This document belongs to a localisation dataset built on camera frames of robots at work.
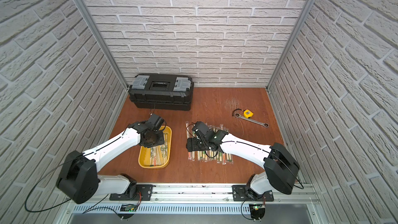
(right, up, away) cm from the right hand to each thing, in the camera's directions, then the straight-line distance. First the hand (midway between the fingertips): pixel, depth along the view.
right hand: (193, 146), depth 81 cm
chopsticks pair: (+20, -8, +4) cm, 22 cm away
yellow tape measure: (+35, +16, +22) cm, 44 cm away
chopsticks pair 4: (0, -7, +4) cm, 8 cm away
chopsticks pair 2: (+17, -9, +4) cm, 20 cm away
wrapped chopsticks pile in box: (-20, -6, +4) cm, 21 cm away
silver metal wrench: (+28, +14, +22) cm, 39 cm away
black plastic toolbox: (-19, +30, +14) cm, 38 cm away
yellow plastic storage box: (-28, -5, +4) cm, 29 cm away
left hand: (-18, +2, +4) cm, 19 cm away
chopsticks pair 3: (+15, -8, +4) cm, 17 cm away
